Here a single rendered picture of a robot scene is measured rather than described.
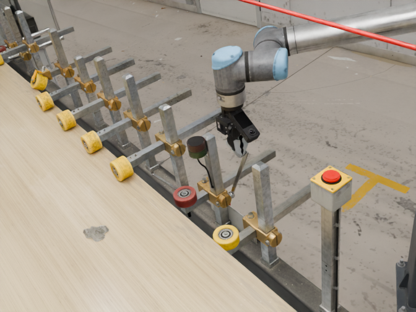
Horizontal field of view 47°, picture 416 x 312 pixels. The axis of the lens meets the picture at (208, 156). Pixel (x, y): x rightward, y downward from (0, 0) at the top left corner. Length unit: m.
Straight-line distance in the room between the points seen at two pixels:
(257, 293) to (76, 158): 0.99
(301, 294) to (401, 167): 1.73
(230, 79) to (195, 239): 0.50
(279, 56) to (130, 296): 0.79
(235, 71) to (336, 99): 2.45
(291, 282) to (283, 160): 1.68
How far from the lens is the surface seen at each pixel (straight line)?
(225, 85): 1.43
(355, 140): 3.37
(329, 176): 1.17
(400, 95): 3.88
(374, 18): 1.54
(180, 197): 1.65
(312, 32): 1.52
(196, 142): 1.53
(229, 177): 1.77
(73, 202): 1.79
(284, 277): 1.64
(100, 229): 1.63
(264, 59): 1.40
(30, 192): 1.92
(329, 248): 1.32
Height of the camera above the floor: 1.98
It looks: 37 degrees down
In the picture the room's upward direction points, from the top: 10 degrees counter-clockwise
